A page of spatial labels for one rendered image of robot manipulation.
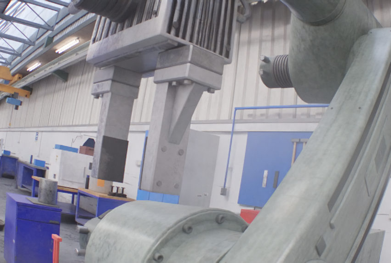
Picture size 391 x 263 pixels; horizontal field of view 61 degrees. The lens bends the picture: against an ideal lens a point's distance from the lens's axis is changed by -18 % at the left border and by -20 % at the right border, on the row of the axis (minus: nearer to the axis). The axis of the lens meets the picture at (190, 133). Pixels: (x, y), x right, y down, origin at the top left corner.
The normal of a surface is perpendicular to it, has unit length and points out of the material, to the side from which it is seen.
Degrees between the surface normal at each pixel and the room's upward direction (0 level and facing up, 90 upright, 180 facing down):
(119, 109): 90
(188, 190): 90
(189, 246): 41
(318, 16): 150
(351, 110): 48
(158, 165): 90
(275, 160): 90
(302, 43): 123
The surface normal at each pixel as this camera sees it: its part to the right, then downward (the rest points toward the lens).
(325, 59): -0.68, 0.51
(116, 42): -0.74, -0.19
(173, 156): 0.65, 0.01
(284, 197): -0.46, -0.79
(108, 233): -0.63, -0.62
